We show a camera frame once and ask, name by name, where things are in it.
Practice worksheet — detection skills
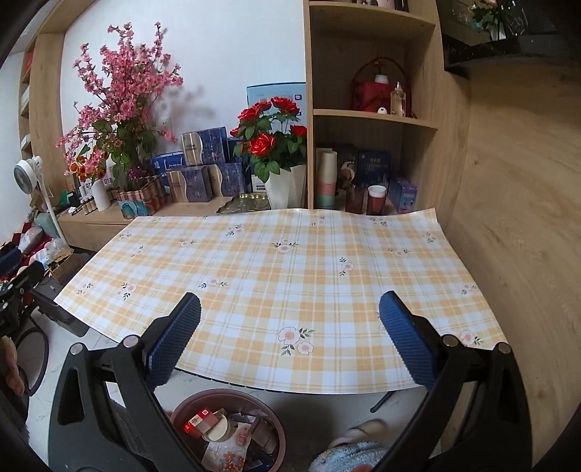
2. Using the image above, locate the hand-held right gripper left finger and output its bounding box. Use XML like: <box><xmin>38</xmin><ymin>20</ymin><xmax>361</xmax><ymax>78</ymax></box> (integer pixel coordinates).
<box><xmin>48</xmin><ymin>292</ymin><xmax>205</xmax><ymax>472</ymax></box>

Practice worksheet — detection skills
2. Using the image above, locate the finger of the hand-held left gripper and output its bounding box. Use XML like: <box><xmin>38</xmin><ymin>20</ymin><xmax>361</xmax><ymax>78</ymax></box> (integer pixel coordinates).
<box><xmin>9</xmin><ymin>262</ymin><xmax>46</xmax><ymax>298</ymax></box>

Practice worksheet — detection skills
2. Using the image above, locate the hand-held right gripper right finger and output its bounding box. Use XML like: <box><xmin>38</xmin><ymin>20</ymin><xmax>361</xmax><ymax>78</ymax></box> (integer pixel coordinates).
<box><xmin>372</xmin><ymin>290</ymin><xmax>533</xmax><ymax>472</ymax></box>

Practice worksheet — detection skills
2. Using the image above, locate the brown round trash bin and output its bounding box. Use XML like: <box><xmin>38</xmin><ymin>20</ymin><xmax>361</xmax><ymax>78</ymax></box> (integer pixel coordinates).
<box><xmin>168</xmin><ymin>388</ymin><xmax>288</xmax><ymax>472</ymax></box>

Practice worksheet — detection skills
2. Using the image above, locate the red white small carton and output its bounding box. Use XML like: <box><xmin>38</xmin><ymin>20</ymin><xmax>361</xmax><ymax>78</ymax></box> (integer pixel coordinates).
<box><xmin>183</xmin><ymin>408</ymin><xmax>214</xmax><ymax>439</ymax></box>

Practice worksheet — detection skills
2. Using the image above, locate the white floral snack wrapper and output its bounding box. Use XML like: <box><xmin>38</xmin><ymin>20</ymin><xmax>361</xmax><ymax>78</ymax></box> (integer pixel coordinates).
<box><xmin>202</xmin><ymin>442</ymin><xmax>250</xmax><ymax>472</ymax></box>

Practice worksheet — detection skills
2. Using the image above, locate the person's left hand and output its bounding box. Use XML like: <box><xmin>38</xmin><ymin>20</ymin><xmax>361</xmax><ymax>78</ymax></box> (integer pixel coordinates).
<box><xmin>0</xmin><ymin>338</ymin><xmax>26</xmax><ymax>396</ymax></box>

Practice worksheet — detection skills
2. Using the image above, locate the open cardboard box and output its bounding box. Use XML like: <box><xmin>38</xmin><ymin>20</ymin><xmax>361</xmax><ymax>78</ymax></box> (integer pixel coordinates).
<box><xmin>44</xmin><ymin>240</ymin><xmax>76</xmax><ymax>278</ymax></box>

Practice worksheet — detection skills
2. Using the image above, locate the black case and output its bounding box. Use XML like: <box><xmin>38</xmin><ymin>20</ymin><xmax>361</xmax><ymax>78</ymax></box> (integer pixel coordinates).
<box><xmin>29</xmin><ymin>281</ymin><xmax>92</xmax><ymax>337</ymax></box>

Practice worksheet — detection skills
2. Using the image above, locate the white standing fan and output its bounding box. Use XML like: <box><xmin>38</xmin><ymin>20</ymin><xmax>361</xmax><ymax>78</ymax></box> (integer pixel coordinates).
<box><xmin>12</xmin><ymin>155</ymin><xmax>67</xmax><ymax>240</ymax></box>

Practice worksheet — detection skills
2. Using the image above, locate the yellow checked tablecloth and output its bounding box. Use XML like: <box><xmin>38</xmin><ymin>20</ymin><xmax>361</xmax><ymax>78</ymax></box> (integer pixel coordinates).
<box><xmin>53</xmin><ymin>206</ymin><xmax>508</xmax><ymax>395</ymax></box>

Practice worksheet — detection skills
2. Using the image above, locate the teal round tin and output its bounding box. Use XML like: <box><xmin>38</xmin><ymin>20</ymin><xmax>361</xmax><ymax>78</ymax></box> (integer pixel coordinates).
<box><xmin>118</xmin><ymin>200</ymin><xmax>158</xmax><ymax>219</ymax></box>

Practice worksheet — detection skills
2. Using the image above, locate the striped flower basket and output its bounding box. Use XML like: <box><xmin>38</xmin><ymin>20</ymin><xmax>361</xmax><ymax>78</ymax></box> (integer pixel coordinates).
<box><xmin>115</xmin><ymin>176</ymin><xmax>160</xmax><ymax>205</ymax></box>

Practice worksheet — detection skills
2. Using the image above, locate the light blue fuzzy slipper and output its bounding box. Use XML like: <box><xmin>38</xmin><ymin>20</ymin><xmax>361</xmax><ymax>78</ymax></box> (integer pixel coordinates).
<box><xmin>308</xmin><ymin>440</ymin><xmax>389</xmax><ymax>472</ymax></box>

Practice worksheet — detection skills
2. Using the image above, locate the red cup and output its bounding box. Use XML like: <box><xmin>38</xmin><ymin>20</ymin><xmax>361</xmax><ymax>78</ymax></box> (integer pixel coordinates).
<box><xmin>366</xmin><ymin>184</ymin><xmax>388</xmax><ymax>215</ymax></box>

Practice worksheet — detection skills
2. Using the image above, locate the small blue box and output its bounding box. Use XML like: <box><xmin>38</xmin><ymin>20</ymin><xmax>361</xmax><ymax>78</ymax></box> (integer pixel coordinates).
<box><xmin>388</xmin><ymin>175</ymin><xmax>419</xmax><ymax>214</ymax></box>

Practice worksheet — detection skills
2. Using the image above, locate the gold leaf-shaped tray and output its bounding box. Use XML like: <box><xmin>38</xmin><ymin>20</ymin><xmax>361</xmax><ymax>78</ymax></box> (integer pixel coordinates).
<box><xmin>216</xmin><ymin>192</ymin><xmax>274</xmax><ymax>215</ymax></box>

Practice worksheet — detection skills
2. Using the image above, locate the blue gold gift box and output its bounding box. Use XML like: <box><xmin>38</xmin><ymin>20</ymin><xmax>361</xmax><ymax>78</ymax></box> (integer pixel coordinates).
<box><xmin>165</xmin><ymin>165</ymin><xmax>212</xmax><ymax>203</ymax></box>
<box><xmin>208</xmin><ymin>162</ymin><xmax>248</xmax><ymax>199</ymax></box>
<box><xmin>182</xmin><ymin>126</ymin><xmax>228</xmax><ymax>167</ymax></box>

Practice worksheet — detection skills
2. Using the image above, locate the tall dark blue box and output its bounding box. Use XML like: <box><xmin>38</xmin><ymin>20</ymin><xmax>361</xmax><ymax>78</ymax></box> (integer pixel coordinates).
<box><xmin>356</xmin><ymin>150</ymin><xmax>392</xmax><ymax>187</ymax></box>

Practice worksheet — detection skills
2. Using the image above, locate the stack of pastel paper cups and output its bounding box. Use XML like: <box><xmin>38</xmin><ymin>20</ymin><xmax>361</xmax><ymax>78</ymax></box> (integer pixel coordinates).
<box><xmin>315</xmin><ymin>149</ymin><xmax>339</xmax><ymax>210</ymax></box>

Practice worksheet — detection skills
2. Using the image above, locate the flat blue box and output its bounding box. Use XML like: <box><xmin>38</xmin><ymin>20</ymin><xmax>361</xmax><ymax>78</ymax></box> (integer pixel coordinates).
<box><xmin>151</xmin><ymin>152</ymin><xmax>187</xmax><ymax>178</ymax></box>

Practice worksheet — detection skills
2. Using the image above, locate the red rose plant white pot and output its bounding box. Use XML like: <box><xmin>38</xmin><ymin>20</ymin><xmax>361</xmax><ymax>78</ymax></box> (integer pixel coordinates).
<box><xmin>229</xmin><ymin>97</ymin><xmax>309</xmax><ymax>210</ymax></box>

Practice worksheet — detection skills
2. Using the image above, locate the wooden shelf unit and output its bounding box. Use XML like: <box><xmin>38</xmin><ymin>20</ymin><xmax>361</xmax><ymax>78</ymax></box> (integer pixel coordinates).
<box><xmin>302</xmin><ymin>0</ymin><xmax>471</xmax><ymax>215</ymax></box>

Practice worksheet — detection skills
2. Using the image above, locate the pink blossom arrangement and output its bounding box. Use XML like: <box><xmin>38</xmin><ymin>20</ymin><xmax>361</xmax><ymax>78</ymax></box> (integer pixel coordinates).
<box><xmin>56</xmin><ymin>22</ymin><xmax>185</xmax><ymax>192</ymax></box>

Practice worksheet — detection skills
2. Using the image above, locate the red gift basket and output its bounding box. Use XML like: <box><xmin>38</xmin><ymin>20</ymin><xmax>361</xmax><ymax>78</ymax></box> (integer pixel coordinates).
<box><xmin>351</xmin><ymin>56</ymin><xmax>412</xmax><ymax>117</ymax></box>

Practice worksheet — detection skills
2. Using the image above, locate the black counter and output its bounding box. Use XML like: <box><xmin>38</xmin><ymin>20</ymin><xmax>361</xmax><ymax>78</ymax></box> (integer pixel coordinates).
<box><xmin>442</xmin><ymin>0</ymin><xmax>581</xmax><ymax>70</ymax></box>

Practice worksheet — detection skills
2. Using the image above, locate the white flower vase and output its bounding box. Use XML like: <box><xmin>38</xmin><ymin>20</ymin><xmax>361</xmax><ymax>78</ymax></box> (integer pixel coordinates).
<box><xmin>471</xmin><ymin>0</ymin><xmax>505</xmax><ymax>41</ymax></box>

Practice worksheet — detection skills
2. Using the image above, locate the black folding table frame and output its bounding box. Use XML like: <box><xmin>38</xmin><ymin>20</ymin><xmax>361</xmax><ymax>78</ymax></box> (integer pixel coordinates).
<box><xmin>371</xmin><ymin>389</ymin><xmax>397</xmax><ymax>414</ymax></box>

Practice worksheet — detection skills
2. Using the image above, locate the blue white wall poster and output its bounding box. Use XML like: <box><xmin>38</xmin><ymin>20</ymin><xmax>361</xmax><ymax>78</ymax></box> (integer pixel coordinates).
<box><xmin>246</xmin><ymin>82</ymin><xmax>308</xmax><ymax>119</ymax></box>

